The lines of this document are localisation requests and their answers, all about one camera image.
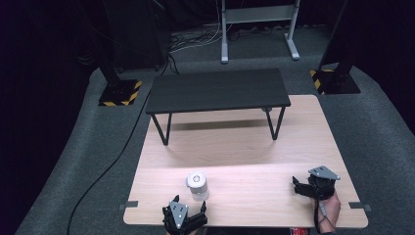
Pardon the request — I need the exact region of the grey tape strip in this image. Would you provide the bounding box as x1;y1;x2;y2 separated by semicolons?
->
118;200;139;212
347;201;373;212

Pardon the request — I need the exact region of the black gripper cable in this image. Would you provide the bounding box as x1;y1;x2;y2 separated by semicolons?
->
312;197;337;235

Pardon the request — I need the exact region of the black cabinet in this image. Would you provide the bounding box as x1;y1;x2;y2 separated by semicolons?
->
109;0;171;72

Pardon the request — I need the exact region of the bundle of floor cables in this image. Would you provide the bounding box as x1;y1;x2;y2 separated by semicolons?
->
168;22;295;54

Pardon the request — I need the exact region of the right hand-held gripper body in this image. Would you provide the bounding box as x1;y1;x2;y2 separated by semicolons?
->
306;164;342;201

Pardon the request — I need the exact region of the white metal desk frame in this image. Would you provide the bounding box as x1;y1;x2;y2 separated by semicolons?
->
219;0;301;65

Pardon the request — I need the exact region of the black riser shelf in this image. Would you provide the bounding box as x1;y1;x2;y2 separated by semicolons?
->
145;68;292;147

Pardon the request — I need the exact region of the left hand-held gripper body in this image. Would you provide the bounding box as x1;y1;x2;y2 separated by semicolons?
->
161;201;208;235

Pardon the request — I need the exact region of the black stand with striped base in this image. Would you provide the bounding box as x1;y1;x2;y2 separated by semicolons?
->
77;0;143;108
309;0;362;96

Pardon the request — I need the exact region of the white lidded cup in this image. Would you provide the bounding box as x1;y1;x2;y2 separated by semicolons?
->
185;171;210;202

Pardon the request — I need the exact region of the black floor cable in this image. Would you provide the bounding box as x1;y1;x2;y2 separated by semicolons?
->
66;52;180;235

